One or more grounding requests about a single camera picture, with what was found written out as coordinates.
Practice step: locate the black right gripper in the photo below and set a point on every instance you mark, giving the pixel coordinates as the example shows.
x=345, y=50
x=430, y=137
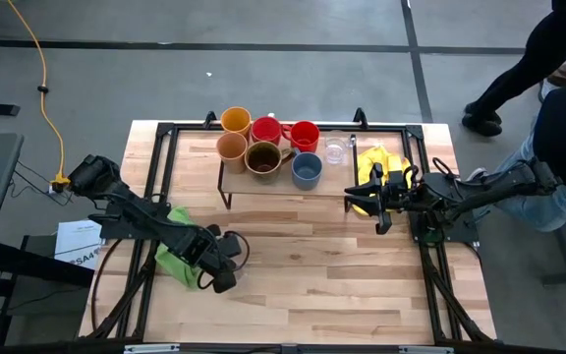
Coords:
x=393, y=194

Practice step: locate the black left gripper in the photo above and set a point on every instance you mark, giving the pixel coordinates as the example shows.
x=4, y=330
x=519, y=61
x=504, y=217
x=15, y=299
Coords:
x=204, y=251

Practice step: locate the blue grey mug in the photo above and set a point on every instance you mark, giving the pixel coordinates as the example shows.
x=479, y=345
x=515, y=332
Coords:
x=306, y=169

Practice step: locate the large red mug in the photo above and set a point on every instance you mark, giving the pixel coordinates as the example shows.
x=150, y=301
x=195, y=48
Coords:
x=305, y=135

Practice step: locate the green brown ceramic mug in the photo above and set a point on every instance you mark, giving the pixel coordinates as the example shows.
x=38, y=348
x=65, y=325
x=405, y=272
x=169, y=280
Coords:
x=263, y=159

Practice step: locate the tan plastic cup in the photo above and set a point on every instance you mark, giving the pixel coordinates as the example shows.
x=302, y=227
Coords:
x=232, y=150

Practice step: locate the small red mug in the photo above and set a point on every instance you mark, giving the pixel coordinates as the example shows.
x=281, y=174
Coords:
x=266, y=129

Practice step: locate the yellow plastic tumbler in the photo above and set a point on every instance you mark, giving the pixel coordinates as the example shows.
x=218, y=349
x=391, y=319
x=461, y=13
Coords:
x=236, y=120

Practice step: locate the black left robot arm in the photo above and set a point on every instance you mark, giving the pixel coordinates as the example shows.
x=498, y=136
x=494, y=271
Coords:
x=135, y=216

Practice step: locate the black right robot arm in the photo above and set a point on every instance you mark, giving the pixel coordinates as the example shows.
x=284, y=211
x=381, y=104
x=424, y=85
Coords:
x=489, y=189

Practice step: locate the wooden shelf with black legs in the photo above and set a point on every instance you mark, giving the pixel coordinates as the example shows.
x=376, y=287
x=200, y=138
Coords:
x=332, y=182

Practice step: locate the yellow cloth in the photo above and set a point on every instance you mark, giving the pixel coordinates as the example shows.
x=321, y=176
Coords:
x=386, y=159

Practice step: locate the green cloth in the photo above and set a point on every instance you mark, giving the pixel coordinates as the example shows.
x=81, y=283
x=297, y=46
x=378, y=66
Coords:
x=177, y=268

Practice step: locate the white printed paper sheet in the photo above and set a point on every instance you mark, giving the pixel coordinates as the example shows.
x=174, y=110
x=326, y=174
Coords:
x=79, y=241

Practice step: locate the black metal table frame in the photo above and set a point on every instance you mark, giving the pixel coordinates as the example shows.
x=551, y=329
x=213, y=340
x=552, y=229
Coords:
x=312, y=128

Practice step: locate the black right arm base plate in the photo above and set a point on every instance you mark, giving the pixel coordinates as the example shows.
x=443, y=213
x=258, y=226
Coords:
x=460, y=236

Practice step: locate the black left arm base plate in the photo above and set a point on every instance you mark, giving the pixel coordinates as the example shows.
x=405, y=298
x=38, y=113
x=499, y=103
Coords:
x=111, y=231

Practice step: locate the silver metal bracket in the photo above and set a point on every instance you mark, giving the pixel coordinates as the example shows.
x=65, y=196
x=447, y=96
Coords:
x=151, y=348
x=425, y=349

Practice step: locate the black stand frame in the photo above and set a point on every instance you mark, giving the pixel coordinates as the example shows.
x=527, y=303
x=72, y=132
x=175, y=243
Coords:
x=42, y=263

